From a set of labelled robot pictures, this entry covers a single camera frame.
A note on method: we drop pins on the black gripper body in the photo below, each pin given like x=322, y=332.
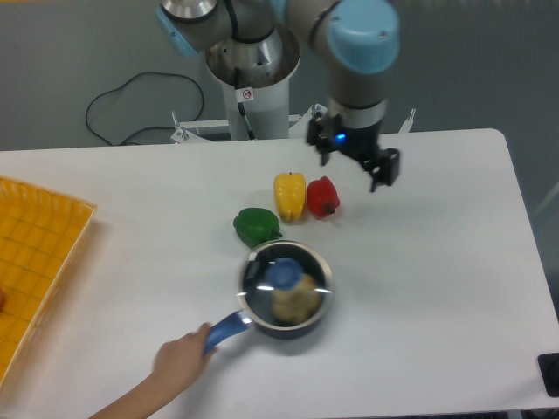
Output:
x=359, y=144

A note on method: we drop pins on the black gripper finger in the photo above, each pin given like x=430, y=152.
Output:
x=383, y=167
x=317, y=137

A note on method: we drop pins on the glass pot lid blue knob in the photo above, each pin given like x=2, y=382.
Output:
x=286, y=279

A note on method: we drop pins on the person's forearm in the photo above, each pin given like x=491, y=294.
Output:
x=142, y=401

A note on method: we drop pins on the person's hand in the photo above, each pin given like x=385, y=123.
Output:
x=179, y=363

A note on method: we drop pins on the yellow bell pepper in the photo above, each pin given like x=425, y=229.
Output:
x=290, y=195

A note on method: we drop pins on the red bell pepper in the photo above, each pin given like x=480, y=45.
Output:
x=322, y=197

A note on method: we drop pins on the green bell pepper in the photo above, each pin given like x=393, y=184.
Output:
x=255, y=226

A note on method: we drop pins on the beige bread roll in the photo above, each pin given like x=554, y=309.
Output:
x=298, y=304

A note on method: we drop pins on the black device at table edge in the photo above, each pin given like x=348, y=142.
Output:
x=549, y=366

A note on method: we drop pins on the yellow plastic basket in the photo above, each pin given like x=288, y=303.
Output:
x=40, y=232

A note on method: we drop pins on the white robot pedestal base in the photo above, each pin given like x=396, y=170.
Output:
x=257, y=105

